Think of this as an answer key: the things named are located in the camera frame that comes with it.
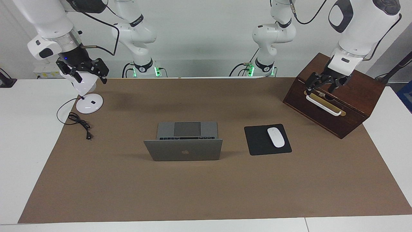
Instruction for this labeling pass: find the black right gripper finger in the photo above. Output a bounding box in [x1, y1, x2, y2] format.
[92, 58, 109, 85]
[64, 66, 83, 83]

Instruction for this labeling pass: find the grey aluminium laptop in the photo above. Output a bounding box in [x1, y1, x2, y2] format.
[143, 121, 223, 161]

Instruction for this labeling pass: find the dark brown wooden box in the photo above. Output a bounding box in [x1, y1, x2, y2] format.
[283, 53, 386, 140]

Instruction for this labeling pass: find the white desk lamp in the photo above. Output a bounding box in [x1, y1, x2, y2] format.
[60, 69, 104, 114]

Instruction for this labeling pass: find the white computer mouse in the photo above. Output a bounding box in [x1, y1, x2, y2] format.
[267, 127, 286, 148]

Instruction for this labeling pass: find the blue crate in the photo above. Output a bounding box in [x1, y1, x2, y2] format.
[397, 81, 412, 113]

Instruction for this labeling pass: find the black mouse pad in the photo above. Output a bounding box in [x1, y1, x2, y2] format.
[244, 124, 292, 156]

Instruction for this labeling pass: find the brown table mat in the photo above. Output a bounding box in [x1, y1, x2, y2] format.
[18, 77, 412, 224]

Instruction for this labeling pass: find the black right base cable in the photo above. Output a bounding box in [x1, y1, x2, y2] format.
[122, 62, 134, 78]

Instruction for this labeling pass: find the black base cable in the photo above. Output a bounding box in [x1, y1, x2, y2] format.
[122, 62, 134, 78]
[229, 48, 259, 77]

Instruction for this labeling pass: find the white box handle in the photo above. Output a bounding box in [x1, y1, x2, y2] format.
[305, 93, 342, 116]

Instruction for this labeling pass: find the white wall power strip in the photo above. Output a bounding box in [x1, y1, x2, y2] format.
[33, 62, 62, 79]

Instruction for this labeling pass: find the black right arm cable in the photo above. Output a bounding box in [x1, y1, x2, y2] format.
[69, 0, 120, 56]

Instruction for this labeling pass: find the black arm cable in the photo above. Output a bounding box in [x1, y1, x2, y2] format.
[288, 0, 403, 62]
[69, 0, 120, 56]

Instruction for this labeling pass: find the black lamp power cable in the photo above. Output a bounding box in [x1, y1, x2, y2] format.
[57, 98, 94, 140]

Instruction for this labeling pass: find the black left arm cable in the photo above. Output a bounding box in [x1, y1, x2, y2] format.
[288, 0, 403, 62]

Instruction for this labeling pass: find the black clamp mount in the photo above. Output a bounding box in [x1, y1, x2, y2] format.
[0, 68, 17, 88]

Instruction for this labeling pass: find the black left base cable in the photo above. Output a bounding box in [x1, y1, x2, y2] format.
[229, 48, 259, 77]

